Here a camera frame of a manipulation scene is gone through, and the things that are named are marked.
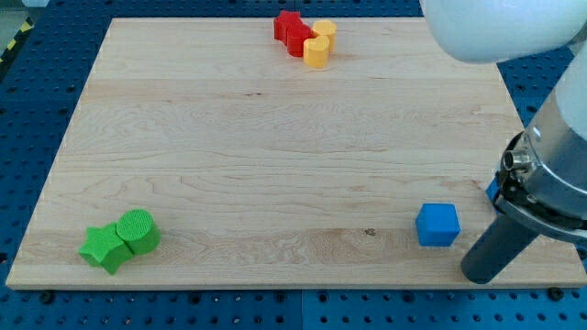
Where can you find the wooden board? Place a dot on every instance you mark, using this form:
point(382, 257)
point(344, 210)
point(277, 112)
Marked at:
point(263, 173)

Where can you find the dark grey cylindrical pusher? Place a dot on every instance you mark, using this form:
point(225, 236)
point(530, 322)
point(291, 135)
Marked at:
point(499, 244)

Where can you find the green cylinder block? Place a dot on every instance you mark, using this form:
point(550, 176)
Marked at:
point(139, 231)

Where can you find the yellow heart block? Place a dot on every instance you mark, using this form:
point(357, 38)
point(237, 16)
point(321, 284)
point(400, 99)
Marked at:
point(316, 52)

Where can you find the green star block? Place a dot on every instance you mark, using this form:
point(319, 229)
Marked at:
point(104, 248)

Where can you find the red star block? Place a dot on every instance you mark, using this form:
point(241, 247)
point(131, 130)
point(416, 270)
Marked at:
point(282, 22)

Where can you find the silver tool flange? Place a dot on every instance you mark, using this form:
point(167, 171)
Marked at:
point(542, 177)

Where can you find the blue cube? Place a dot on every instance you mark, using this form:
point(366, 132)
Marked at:
point(437, 224)

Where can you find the yellow hexagon block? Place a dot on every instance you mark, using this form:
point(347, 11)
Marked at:
point(326, 28)

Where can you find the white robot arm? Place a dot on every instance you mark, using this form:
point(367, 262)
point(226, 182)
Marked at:
point(483, 31)

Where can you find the blue block behind flange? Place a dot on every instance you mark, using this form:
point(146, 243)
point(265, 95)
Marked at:
point(492, 191)

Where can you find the red cylinder block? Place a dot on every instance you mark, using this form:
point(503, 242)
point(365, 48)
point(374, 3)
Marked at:
point(296, 35)

